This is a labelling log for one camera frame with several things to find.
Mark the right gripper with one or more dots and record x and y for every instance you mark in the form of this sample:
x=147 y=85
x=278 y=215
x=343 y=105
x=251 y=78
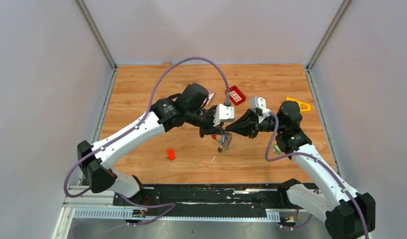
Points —
x=247 y=125

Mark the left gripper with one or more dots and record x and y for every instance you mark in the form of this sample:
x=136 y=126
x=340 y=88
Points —
x=212 y=130

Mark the blue tag key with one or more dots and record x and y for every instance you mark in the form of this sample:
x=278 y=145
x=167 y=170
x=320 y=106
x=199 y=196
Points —
x=223 y=139

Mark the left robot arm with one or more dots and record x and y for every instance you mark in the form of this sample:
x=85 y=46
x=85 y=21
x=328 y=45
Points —
x=97 y=160

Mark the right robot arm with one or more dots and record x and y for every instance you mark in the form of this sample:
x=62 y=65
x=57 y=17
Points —
x=346 y=213

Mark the red window brick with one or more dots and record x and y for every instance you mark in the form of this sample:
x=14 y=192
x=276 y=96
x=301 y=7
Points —
x=236 y=96

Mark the playing card box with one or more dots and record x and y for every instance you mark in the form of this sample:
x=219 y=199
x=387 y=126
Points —
x=210 y=97

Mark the red rectangular block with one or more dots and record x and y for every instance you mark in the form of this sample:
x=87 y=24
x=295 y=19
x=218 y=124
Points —
x=171 y=154

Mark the yellow triangular brick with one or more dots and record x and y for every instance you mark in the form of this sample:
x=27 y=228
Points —
x=304 y=107

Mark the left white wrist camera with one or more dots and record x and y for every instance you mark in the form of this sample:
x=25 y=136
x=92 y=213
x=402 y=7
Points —
x=223 y=114

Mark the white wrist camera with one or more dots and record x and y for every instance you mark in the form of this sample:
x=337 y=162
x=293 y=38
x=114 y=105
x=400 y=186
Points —
x=223 y=114
x=259 y=106

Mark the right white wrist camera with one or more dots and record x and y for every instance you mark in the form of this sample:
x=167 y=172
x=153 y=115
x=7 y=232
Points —
x=259 y=106

